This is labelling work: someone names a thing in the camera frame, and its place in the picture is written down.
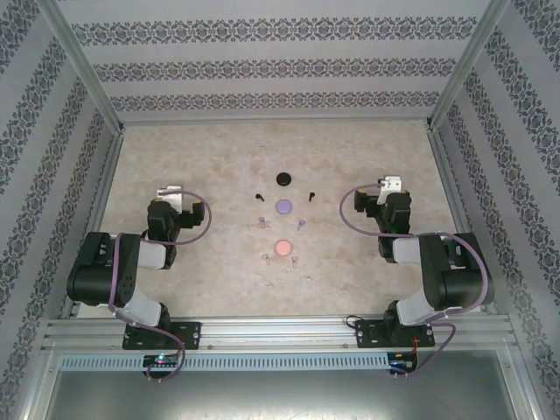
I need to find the small left controller board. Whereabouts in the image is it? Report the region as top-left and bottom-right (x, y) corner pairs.
(143, 354), (179, 368)

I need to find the grey metal sheet panel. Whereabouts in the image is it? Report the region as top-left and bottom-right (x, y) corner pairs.
(43, 369), (522, 420)

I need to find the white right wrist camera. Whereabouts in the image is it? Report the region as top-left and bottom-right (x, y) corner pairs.
(377, 175), (404, 207)

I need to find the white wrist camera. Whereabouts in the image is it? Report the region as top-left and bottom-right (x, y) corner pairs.
(377, 175), (404, 207)
(156, 185), (185, 212)

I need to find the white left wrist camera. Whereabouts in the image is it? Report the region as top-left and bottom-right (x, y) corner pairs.
(156, 185), (185, 212)

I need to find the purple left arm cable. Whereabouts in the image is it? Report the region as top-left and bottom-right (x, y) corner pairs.
(107, 187), (214, 384)

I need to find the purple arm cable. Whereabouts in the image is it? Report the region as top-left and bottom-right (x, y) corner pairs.
(340, 182), (496, 382)
(107, 187), (214, 384)

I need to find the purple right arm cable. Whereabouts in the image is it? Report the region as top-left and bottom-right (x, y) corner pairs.
(340, 182), (496, 382)

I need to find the aluminium table side rail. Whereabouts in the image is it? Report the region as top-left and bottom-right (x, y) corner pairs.
(59, 130), (126, 320)
(426, 126), (498, 314)

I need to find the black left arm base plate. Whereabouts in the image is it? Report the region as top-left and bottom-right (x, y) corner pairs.
(122, 321), (202, 351)

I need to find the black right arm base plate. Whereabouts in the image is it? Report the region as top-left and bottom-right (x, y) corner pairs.
(354, 318), (437, 350)

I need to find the aluminium frame post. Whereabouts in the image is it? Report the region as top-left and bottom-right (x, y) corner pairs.
(426, 0), (513, 132)
(32, 0), (128, 135)

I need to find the aluminium mounting rail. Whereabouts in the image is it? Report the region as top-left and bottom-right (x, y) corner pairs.
(41, 317), (520, 352)

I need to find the grey slotted cable duct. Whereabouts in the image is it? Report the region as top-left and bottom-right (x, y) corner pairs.
(59, 353), (390, 372)

